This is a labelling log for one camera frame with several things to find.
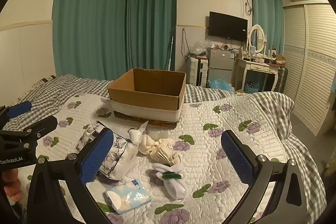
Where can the floral print white cloth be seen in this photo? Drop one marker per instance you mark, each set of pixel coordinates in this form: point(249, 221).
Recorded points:
point(116, 153)

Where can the wide green curtain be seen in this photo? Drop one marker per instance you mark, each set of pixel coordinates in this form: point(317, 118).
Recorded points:
point(89, 16)

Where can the white suitcase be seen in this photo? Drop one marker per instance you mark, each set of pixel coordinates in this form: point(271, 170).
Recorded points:
point(195, 71)

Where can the white mop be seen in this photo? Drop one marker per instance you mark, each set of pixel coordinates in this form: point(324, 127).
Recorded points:
point(171, 50)

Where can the white photo frame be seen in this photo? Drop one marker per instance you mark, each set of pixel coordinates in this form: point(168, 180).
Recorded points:
point(252, 50)

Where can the box of blue bottles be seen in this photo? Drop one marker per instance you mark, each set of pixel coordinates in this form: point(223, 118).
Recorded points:
point(220, 85)

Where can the bed with floral quilt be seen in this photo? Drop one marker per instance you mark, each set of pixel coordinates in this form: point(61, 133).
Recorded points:
point(52, 92)

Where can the small white cloth bundle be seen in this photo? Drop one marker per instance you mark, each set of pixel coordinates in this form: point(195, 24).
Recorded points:
point(136, 136)

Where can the narrow green curtain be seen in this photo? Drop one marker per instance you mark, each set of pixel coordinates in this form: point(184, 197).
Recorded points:
point(267, 11)

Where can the light blue tissue packet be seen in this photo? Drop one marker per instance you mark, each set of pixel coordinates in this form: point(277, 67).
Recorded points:
point(128, 196)

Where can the brown cardboard box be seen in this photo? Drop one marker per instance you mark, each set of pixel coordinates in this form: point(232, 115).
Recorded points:
point(147, 108)

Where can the clear plastic bag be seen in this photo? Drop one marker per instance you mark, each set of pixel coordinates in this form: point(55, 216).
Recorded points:
point(199, 47)

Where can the white socks with green band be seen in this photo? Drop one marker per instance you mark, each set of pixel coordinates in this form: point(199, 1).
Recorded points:
point(176, 187)

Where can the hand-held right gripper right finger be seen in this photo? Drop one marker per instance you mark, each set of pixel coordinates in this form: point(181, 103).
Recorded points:
point(236, 158)

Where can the white floral quilt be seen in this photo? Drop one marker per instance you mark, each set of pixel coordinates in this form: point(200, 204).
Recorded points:
point(210, 174)

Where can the white dressing table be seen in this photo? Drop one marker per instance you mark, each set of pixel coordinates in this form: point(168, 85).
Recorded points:
point(258, 66)

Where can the dark suitcase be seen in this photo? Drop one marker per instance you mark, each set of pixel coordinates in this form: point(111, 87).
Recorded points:
point(282, 79)

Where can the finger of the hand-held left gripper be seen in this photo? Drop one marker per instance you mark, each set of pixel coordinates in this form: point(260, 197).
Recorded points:
point(19, 109)
point(39, 125)

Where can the white oval vanity mirror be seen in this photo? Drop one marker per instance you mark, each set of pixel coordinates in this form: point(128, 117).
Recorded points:
point(256, 37)

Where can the cream sock bundle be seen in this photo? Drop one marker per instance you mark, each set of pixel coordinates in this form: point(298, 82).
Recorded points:
point(160, 150)

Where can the grey mini fridge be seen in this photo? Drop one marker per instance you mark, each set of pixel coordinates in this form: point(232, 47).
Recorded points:
point(220, 61)

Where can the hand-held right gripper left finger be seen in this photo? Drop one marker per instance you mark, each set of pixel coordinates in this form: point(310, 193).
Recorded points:
point(97, 155)

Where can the blue basket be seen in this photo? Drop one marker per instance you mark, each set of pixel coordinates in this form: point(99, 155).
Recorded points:
point(250, 87)

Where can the person's left hand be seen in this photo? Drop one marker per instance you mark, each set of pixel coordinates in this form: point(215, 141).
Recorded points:
point(11, 184)

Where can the white louvred wardrobe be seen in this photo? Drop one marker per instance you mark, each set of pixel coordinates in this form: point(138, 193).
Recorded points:
point(309, 61)

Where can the black wall television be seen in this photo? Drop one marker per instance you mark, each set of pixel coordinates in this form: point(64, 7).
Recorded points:
point(227, 26)

